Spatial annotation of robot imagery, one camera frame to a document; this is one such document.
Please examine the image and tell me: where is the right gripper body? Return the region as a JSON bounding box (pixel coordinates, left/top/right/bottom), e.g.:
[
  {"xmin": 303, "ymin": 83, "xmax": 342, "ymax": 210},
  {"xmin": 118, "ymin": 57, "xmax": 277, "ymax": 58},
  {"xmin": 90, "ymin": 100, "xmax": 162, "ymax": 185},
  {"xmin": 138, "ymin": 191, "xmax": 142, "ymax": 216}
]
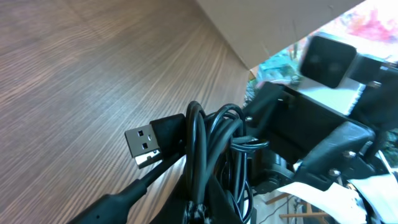
[{"xmin": 243, "ymin": 82, "xmax": 376, "ymax": 192}]

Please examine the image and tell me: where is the black USB cable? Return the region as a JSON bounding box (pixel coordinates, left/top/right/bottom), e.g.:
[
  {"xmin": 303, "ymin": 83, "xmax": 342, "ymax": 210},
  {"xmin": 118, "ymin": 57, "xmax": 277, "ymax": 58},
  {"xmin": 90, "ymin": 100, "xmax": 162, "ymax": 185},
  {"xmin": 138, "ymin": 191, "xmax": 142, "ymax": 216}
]
[{"xmin": 67, "ymin": 100, "xmax": 270, "ymax": 224}]

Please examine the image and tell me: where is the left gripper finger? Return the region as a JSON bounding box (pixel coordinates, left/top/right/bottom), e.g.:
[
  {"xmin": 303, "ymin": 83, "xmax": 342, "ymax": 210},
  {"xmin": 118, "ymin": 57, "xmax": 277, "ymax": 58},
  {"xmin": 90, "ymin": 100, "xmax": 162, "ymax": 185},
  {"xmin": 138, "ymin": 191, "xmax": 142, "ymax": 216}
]
[{"xmin": 151, "ymin": 175, "xmax": 242, "ymax": 224}]

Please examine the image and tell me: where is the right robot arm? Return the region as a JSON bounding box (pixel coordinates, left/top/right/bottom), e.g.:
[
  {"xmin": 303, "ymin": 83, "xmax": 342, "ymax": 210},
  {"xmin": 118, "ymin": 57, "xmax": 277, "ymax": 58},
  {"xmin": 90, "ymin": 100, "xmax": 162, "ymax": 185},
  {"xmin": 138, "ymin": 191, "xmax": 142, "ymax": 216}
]
[{"xmin": 244, "ymin": 34, "xmax": 397, "ymax": 194}]

